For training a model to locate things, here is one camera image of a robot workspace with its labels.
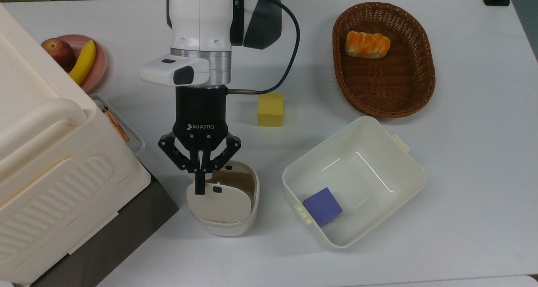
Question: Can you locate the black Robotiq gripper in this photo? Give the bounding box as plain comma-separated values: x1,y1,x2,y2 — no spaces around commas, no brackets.
158,86,243,195

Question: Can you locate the cream trash can with lid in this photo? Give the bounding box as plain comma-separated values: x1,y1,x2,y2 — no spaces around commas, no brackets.
186,160,261,237

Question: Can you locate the clear plastic tray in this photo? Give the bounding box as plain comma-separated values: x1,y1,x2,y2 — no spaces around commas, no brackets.
89,93,146,155

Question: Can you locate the yellow cube block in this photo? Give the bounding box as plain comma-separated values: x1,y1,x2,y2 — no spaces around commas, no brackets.
257,93,285,128

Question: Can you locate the orange latch strip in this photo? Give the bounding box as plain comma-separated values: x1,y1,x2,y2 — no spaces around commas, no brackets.
102,106,131,143

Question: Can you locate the purple cube block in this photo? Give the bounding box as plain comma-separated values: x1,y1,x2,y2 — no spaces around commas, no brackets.
302,187,343,227

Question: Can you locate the pink plate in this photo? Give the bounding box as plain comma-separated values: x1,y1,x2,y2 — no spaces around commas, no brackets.
54,34,108,95

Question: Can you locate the toy banana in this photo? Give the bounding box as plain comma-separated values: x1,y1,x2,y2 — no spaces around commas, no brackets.
68,39,97,86

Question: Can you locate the red toy apple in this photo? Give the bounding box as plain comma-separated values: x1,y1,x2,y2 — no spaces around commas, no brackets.
41,37,77,73

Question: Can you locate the white plastic bin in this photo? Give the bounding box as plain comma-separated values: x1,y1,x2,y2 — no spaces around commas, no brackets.
282,116,427,250

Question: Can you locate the brown wicker basket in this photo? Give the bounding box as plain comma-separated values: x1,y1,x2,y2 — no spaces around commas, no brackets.
332,2,436,119

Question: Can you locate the toy bread loaf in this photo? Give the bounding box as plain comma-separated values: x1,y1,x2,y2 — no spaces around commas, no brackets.
345,30,391,60

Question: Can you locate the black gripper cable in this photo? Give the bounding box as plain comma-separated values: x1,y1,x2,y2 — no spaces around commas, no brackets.
227,0,301,95

